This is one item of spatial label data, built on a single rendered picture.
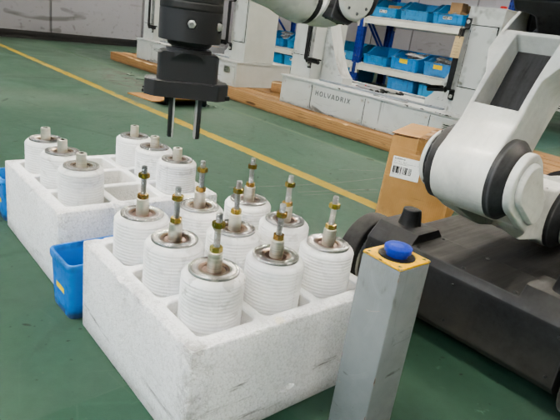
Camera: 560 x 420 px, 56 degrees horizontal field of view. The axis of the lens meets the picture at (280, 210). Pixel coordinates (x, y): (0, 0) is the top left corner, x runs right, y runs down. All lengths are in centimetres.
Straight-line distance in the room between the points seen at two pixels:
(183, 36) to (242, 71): 341
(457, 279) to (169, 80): 67
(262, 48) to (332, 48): 80
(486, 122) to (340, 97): 240
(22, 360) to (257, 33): 349
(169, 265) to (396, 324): 35
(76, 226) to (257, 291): 49
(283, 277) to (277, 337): 9
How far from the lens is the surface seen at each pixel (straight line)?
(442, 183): 98
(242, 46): 418
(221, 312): 77
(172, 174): 129
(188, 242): 86
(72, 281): 109
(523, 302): 107
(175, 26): 76
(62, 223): 117
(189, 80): 78
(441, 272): 113
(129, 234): 94
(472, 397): 110
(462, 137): 99
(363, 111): 322
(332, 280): 91
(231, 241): 90
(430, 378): 111
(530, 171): 96
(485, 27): 291
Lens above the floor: 61
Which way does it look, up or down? 20 degrees down
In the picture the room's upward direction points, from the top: 8 degrees clockwise
